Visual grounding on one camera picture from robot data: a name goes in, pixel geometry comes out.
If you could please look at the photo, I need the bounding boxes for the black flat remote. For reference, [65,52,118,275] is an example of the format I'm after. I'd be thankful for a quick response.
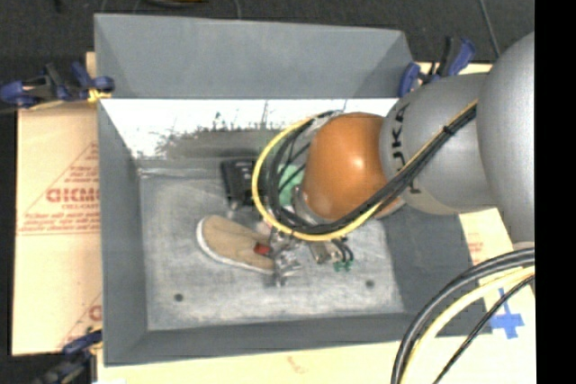
[220,156,263,209]

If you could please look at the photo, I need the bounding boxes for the light green soft toy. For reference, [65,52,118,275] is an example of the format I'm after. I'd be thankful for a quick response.
[274,163,308,209]

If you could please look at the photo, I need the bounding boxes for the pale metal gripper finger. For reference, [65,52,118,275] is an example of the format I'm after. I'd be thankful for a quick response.
[271,255,303,289]
[266,227,290,258]

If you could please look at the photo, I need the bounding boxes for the grey metal bin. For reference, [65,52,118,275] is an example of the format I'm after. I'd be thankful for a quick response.
[93,13,491,366]

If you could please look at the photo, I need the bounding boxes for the tan shoe with white sole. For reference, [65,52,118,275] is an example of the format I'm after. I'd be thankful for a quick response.
[195,214,276,276]

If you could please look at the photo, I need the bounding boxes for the brown cardboard board red print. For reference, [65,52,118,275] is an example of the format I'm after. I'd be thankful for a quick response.
[10,50,517,357]

